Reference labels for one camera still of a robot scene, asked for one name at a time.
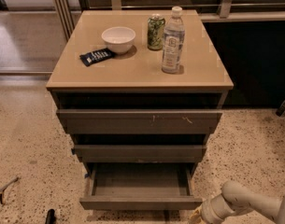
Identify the yellow-white gripper body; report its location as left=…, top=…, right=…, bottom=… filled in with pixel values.
left=188, top=206, right=205, bottom=224

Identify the grey bottom drawer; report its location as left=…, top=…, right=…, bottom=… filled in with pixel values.
left=79, top=163, right=202, bottom=211

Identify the grey drawer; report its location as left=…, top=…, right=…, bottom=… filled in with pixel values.
left=79, top=163, right=202, bottom=211
left=56, top=109, right=222, bottom=134
left=74, top=145, right=206, bottom=163

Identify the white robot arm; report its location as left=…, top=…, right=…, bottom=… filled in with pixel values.
left=188, top=180, right=285, bottom=224

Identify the grey middle drawer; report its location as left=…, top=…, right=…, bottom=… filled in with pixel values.
left=74, top=145, right=206, bottom=163

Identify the grey drawer cabinet beige top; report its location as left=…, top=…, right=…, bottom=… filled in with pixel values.
left=45, top=9, right=235, bottom=185

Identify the grey top drawer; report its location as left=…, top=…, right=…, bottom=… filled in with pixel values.
left=56, top=109, right=222, bottom=134

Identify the dark object on floor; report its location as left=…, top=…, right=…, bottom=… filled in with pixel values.
left=276, top=100, right=285, bottom=117

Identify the black cylinder object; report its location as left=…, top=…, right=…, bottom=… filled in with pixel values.
left=45, top=209, right=55, bottom=224

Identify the clear plastic water bottle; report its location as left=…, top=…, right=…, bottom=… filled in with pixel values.
left=162, top=7, right=185, bottom=74

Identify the grey metal rod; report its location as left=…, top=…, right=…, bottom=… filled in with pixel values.
left=0, top=176, right=20, bottom=194

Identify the dark blue snack packet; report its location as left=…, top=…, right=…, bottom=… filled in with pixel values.
left=79, top=49, right=115, bottom=66

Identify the white ceramic bowl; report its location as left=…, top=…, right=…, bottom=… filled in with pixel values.
left=101, top=26, right=135, bottom=54

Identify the green drink can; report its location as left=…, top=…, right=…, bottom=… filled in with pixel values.
left=148, top=14, right=165, bottom=50

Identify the metal railing frame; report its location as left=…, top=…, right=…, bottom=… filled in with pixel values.
left=48, top=0, right=285, bottom=42

